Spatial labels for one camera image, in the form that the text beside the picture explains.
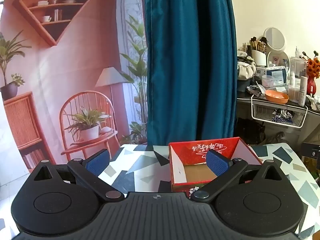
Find red vase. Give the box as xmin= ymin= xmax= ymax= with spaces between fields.
xmin=307 ymin=76 xmax=317 ymax=97

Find red strawberry cardboard box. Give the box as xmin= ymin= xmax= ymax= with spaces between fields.
xmin=168 ymin=137 xmax=263 ymax=193

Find printed wall backdrop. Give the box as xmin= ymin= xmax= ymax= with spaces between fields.
xmin=0 ymin=0 xmax=150 ymax=180

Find blue tissue packet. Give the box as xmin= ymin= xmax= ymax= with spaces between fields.
xmin=265 ymin=66 xmax=286 ymax=85

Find clear acrylic organizer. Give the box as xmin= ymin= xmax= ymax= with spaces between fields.
xmin=289 ymin=57 xmax=307 ymax=80

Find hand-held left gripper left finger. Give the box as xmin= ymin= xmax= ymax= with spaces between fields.
xmin=29 ymin=149 xmax=125 ymax=203

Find dark vanity desk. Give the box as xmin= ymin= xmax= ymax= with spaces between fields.
xmin=236 ymin=90 xmax=320 ymax=145

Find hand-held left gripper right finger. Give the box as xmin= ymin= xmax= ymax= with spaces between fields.
xmin=191 ymin=150 xmax=286 ymax=203

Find orange bowl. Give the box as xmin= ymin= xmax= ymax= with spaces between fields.
xmin=264 ymin=90 xmax=289 ymax=105

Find teal curtain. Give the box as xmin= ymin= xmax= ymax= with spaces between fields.
xmin=144 ymin=0 xmax=237 ymax=147

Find orange artificial flowers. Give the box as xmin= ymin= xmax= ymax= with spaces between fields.
xmin=301 ymin=51 xmax=320 ymax=79

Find round white mirror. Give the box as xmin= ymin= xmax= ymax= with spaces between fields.
xmin=263 ymin=27 xmax=287 ymax=51

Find clear plastic jar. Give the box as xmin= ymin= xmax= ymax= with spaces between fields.
xmin=261 ymin=75 xmax=275 ymax=88

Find white wire basket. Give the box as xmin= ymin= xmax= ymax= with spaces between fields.
xmin=251 ymin=94 xmax=308 ymax=128

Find white cloth bag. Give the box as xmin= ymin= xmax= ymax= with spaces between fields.
xmin=237 ymin=61 xmax=257 ymax=80

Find black box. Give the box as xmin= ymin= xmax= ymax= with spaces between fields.
xmin=301 ymin=142 xmax=320 ymax=161

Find tall white bottle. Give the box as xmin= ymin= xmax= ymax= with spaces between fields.
xmin=299 ymin=76 xmax=307 ymax=106

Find shiny snack wrappers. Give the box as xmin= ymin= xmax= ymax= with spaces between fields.
xmin=271 ymin=109 xmax=294 ymax=123

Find white makeup brush holder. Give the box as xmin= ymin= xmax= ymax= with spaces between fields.
xmin=249 ymin=37 xmax=268 ymax=65

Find cotton swab box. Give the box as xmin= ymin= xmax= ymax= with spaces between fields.
xmin=288 ymin=85 xmax=300 ymax=103

